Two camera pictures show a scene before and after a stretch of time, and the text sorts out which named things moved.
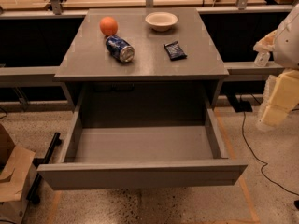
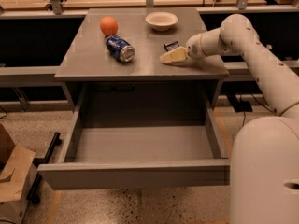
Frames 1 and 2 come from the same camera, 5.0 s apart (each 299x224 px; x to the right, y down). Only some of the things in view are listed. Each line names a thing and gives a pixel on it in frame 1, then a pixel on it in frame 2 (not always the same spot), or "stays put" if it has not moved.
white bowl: (161, 21) stays put
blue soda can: (120, 48) stays put
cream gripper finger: (283, 98) → (192, 49)
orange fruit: (108, 25) stays put
